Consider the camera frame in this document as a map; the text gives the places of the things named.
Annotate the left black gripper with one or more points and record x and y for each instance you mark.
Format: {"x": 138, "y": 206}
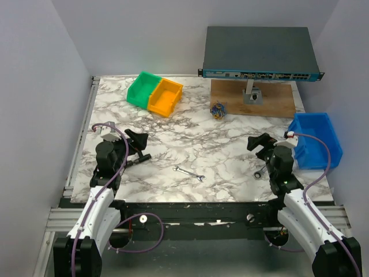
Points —
{"x": 139, "y": 141}

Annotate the silver ratchet wrench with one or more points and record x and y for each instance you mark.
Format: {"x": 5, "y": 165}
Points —
{"x": 259, "y": 173}

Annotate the green plastic bin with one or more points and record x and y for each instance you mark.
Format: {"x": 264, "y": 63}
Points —
{"x": 142, "y": 87}

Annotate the grey metal stand bracket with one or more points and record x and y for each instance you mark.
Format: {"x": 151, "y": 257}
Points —
{"x": 251, "y": 94}

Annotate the grey network switch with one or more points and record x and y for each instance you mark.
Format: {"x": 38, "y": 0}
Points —
{"x": 260, "y": 53}

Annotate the aluminium frame rail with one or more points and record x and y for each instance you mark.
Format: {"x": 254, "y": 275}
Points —
{"x": 44, "y": 261}

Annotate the blue plastic bin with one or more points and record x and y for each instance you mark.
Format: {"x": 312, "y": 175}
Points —
{"x": 318, "y": 146}

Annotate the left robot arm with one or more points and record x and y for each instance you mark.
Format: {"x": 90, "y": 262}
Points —
{"x": 80, "y": 252}

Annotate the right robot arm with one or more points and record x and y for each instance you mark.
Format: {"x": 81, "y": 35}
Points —
{"x": 331, "y": 253}

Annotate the black T-handle tool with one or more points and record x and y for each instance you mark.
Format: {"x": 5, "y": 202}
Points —
{"x": 141, "y": 158}

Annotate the orange plastic bin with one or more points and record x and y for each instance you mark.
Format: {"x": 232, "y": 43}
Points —
{"x": 164, "y": 98}

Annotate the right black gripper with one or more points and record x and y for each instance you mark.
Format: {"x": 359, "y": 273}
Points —
{"x": 264, "y": 139}

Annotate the wooden board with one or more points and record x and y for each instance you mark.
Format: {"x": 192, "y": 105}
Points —
{"x": 277, "y": 98}

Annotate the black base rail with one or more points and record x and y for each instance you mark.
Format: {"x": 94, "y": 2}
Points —
{"x": 198, "y": 221}

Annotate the small open-end wrench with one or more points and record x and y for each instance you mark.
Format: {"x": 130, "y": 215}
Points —
{"x": 201, "y": 178}

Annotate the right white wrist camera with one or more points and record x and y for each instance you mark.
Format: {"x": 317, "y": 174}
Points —
{"x": 291, "y": 140}

